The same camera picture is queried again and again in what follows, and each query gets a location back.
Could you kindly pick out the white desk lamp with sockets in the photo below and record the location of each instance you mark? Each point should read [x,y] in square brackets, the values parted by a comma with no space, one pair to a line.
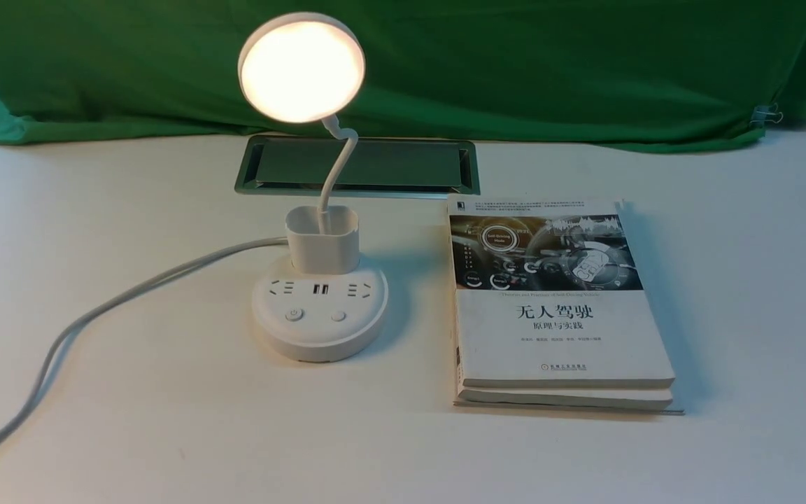
[325,301]

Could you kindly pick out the green backdrop cloth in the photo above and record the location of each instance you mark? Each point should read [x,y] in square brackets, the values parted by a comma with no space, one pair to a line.
[643,76]

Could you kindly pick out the silver binder clip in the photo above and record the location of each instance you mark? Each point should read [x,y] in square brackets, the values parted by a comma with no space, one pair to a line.
[765,115]

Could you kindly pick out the white paperback book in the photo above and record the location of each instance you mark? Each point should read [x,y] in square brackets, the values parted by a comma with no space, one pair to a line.
[632,401]
[547,294]

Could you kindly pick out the top white paperback book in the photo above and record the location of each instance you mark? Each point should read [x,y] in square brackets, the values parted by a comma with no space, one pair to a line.
[547,294]

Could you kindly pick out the bottom white paperback book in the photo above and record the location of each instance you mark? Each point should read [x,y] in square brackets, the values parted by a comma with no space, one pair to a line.
[632,401]

